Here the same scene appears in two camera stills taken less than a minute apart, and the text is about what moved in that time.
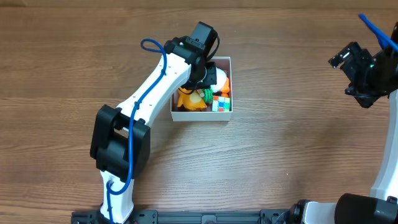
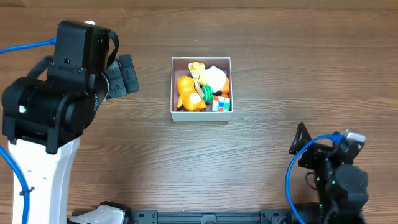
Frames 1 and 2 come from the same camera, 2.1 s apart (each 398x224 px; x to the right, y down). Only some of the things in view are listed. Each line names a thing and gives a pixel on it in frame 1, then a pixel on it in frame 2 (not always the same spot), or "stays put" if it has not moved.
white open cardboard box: x=225 y=63 stays put
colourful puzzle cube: x=221 y=104 stays put
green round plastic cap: x=208 y=95 stays put
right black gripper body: x=354 y=66 to x=315 y=152
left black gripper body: x=210 y=78 to x=116 y=79
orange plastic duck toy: x=190 y=99 stays put
